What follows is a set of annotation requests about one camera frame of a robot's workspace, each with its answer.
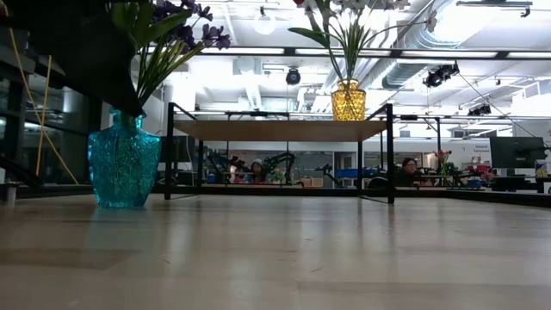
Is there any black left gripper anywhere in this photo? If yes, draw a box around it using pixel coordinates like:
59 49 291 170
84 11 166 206
0 0 144 118

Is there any purple artificial flower bunch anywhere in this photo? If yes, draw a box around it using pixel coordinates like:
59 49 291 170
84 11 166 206
112 0 232 108

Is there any teal glass vase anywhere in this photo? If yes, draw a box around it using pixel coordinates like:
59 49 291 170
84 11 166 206
87 107 162 210

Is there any amber glass vase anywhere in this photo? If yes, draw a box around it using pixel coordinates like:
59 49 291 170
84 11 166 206
330 78 368 122

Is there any white artificial flower bunch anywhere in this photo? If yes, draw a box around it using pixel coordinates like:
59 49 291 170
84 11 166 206
287 0 439 84

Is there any person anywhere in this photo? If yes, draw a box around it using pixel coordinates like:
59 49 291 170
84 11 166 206
393 157 425 189
243 158 270 185

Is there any blue tray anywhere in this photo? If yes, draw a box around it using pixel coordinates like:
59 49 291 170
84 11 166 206
334 168 381 180

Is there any background red flower bunch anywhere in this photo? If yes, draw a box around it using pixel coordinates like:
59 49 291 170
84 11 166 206
433 149 453 174

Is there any black computer monitor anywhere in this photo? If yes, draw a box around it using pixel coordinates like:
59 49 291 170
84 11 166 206
489 136 548 171

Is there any yellow hanging cord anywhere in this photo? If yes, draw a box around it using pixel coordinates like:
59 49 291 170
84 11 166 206
3 3 80 186
35 54 53 177

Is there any wooden shelf with black frame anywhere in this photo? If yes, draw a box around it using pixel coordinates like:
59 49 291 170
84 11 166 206
164 102 396 206

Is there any black hanging camera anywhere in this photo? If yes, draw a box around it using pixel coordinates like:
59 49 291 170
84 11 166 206
423 62 461 89

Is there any black metal rig frame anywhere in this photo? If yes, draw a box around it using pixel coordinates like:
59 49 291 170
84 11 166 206
0 45 551 208

